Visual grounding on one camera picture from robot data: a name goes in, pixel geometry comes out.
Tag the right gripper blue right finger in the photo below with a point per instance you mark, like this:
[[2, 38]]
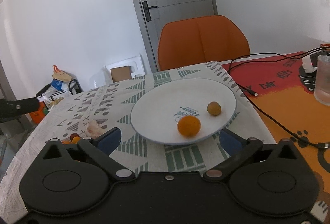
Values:
[[231, 142]]

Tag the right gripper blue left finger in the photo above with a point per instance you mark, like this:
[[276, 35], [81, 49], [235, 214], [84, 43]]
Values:
[[109, 141]]

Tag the peeled pomelo segment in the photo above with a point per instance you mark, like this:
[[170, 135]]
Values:
[[93, 130]]

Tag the small tangerine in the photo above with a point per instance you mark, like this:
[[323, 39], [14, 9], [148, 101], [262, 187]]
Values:
[[76, 139]]

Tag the dark red plum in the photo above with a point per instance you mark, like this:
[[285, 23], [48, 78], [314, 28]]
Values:
[[73, 135]]

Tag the yellow-brown round fruit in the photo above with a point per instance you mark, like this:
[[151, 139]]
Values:
[[214, 108]]

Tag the large orange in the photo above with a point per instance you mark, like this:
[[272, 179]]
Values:
[[66, 142]]

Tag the orange box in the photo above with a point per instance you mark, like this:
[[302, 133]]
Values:
[[39, 115]]

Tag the patterned white tablecloth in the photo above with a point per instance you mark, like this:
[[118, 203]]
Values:
[[111, 107]]

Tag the white ceramic plate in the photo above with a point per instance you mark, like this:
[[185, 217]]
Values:
[[156, 114]]

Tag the black metal rack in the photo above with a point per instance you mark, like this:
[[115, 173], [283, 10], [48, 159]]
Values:
[[74, 87]]

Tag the brown cardboard box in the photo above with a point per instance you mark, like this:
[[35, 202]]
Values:
[[120, 73]]

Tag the red orange cartoon mat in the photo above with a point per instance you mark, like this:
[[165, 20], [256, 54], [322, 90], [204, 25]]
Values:
[[288, 107]]

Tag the white foam packaging board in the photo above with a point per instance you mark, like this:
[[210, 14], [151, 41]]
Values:
[[135, 63]]

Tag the frosted plastic cup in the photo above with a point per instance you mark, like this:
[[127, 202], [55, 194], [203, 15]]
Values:
[[322, 86]]

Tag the white power adapter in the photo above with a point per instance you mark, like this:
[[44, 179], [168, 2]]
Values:
[[309, 62]]

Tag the orange chair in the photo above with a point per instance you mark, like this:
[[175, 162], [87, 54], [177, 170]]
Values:
[[199, 40]]

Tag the black door handle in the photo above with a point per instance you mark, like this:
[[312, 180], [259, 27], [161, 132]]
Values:
[[146, 9]]

